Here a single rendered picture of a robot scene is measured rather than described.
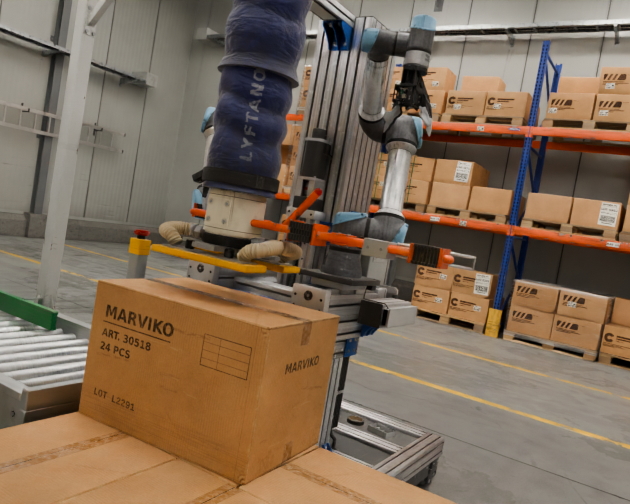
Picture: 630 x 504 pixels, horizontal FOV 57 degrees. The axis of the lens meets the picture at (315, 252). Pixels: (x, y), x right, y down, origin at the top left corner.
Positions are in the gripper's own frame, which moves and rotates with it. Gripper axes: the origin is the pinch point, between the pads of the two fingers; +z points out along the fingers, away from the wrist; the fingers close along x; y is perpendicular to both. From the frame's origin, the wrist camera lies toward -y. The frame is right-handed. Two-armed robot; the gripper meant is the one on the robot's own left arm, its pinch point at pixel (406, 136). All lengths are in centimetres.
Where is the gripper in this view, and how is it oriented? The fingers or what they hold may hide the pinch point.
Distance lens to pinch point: 182.7
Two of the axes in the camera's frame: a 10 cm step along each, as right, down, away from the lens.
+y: -5.3, -0.4, -8.5
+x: 8.3, 1.7, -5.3
